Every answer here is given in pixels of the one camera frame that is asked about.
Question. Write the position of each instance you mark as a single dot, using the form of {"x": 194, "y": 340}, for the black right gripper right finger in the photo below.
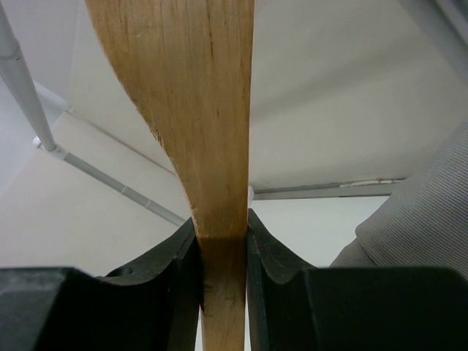
{"x": 295, "y": 306}

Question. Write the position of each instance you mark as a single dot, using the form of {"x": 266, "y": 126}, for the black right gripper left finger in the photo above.
{"x": 150, "y": 303}

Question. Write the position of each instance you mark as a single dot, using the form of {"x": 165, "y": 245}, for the grey trousers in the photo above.
{"x": 423, "y": 222}

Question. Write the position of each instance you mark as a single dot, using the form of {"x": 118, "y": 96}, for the wooden clothes hanger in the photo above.
{"x": 187, "y": 67}

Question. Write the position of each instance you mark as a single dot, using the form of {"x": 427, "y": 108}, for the white metal clothes rack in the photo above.
{"x": 26, "y": 93}

